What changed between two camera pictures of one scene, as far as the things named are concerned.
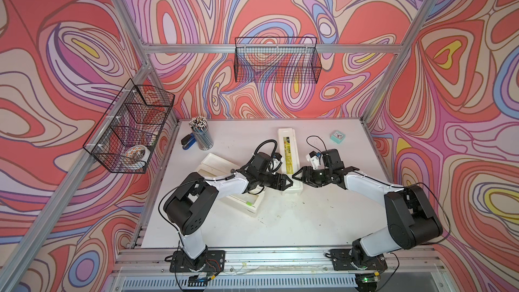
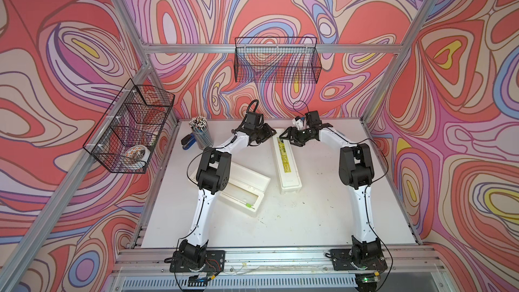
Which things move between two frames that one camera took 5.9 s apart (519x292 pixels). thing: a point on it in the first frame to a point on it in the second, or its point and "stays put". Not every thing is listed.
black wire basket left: (123, 140) stays put
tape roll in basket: (138, 152) stays put
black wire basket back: (280, 59) stays put
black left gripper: (277, 177) to (267, 129)
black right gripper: (311, 180) to (290, 130)
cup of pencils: (200, 126) stays put
